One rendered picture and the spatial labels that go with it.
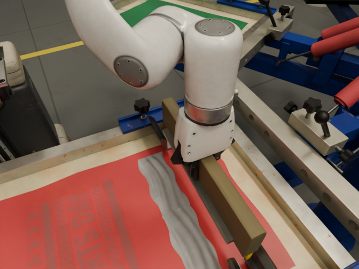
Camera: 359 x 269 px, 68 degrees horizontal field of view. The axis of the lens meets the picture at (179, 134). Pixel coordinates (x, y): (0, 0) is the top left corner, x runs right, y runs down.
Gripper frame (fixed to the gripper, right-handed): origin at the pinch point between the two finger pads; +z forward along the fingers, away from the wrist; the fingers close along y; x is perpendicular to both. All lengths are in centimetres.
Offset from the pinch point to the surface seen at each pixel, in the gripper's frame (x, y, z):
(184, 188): -4.2, 1.8, 13.2
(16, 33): -354, 72, 113
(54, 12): -403, 21, 113
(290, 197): 9.9, -17.5, 9.4
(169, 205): -1.2, 7.2, 12.6
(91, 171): -19.3, 21.8, 13.6
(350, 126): 2.0, -41.4, 4.2
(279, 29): -44, -55, 1
